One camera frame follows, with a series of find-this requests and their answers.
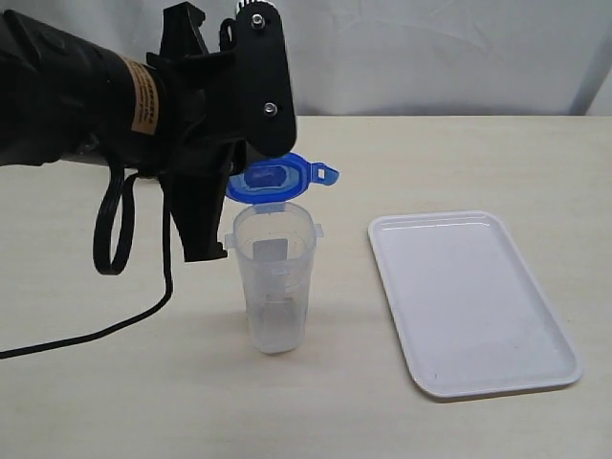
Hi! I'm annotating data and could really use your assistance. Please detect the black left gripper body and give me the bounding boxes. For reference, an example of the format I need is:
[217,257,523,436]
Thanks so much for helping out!
[145,1,297,178]

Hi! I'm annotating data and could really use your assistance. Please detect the blue container lid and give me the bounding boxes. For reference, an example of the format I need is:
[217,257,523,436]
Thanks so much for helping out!
[226,153,340,205]

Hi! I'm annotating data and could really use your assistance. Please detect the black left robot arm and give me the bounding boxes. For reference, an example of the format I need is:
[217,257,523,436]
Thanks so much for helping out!
[1,1,296,275]

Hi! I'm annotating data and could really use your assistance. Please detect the clear plastic container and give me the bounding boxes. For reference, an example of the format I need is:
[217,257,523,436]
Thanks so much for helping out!
[225,202,322,355]

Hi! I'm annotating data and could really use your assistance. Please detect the white backdrop curtain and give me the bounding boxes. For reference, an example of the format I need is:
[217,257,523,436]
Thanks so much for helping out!
[0,0,612,118]

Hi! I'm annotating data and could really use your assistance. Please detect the white plastic tray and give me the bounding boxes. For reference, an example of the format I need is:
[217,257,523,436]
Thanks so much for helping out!
[368,210,583,400]

